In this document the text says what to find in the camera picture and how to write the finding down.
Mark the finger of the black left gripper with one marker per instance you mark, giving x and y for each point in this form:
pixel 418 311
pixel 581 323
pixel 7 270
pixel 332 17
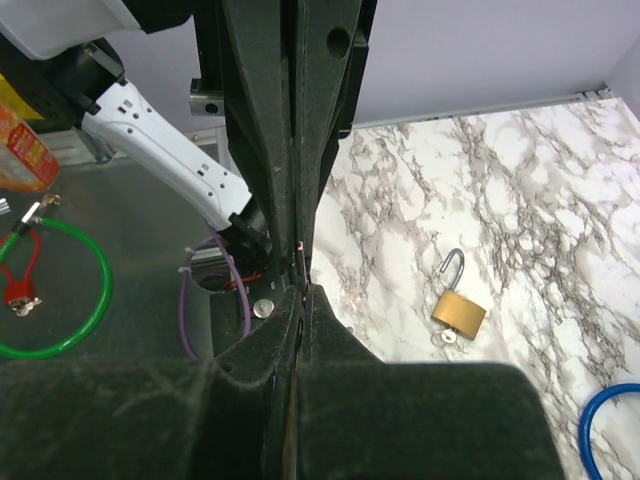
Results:
pixel 261 55
pixel 331 50

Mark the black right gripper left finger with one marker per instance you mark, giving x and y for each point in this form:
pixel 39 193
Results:
pixel 226 418

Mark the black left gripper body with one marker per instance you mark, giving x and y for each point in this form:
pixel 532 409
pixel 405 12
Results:
pixel 207 92

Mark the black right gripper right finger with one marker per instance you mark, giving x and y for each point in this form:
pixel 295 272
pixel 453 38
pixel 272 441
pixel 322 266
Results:
pixel 361 418

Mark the silver key with ring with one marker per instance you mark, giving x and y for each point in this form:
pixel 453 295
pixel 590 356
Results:
pixel 444 338

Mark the brass padlock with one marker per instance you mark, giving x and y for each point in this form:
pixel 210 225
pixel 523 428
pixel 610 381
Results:
pixel 454 310

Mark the spare silver keys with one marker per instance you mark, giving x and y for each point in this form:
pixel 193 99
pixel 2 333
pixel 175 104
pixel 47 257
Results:
pixel 301 267

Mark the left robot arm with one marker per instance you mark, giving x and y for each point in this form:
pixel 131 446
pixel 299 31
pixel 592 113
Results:
pixel 55 54

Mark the orange drink bottle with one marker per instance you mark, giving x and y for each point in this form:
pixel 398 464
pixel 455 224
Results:
pixel 27 165

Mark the yellow plastic bin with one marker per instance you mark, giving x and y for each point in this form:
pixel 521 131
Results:
pixel 11 99

